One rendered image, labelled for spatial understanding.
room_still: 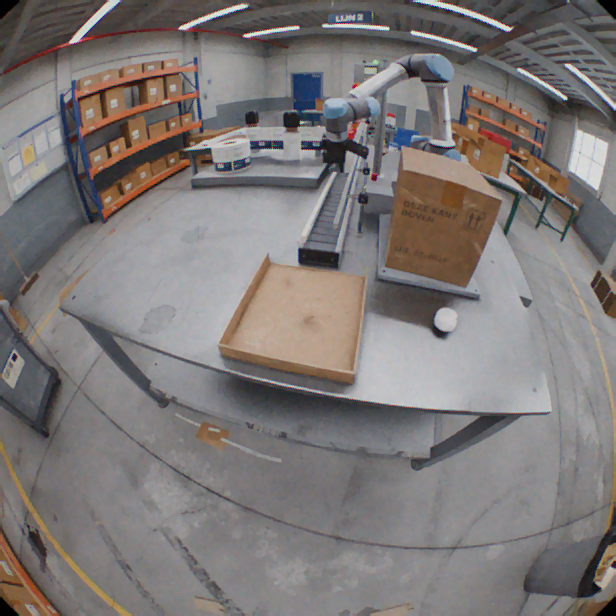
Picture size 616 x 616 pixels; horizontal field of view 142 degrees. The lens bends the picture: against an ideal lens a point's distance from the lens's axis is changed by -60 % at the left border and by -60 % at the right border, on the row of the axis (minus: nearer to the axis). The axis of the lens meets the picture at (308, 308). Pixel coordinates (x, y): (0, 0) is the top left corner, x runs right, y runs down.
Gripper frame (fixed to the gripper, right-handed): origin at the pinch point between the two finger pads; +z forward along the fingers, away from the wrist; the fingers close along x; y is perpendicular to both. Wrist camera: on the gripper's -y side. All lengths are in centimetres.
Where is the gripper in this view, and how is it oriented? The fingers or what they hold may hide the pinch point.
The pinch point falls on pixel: (343, 173)
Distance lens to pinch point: 109.1
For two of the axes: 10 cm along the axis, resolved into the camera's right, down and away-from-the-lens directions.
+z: 1.1, 2.3, 9.7
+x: -1.9, 9.6, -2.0
